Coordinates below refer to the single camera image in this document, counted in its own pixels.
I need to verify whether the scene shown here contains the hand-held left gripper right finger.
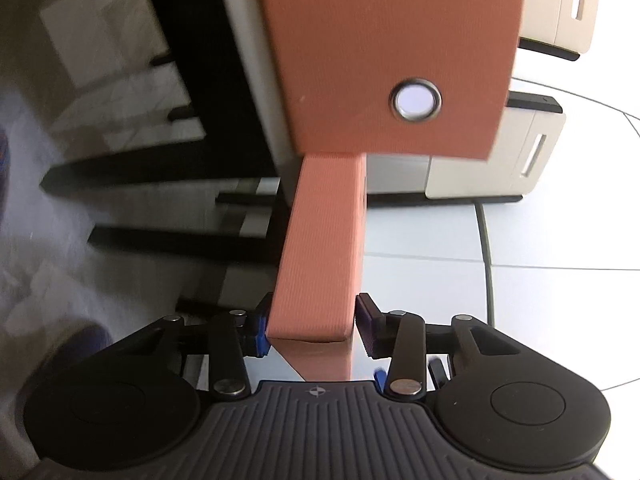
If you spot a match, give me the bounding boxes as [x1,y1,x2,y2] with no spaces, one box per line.
[354,292,527,401]

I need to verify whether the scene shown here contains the salmon pink cardboard box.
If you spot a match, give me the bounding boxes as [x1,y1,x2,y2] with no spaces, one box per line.
[252,0,527,162]

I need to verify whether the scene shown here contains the salmon pink box lid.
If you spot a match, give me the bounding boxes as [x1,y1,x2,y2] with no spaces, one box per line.
[266,154,369,382]

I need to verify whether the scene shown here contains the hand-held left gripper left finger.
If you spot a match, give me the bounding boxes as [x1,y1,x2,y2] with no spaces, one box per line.
[107,292,274,401]

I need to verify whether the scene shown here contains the white wardrobe with black lines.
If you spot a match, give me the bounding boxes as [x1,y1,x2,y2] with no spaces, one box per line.
[362,0,640,396]

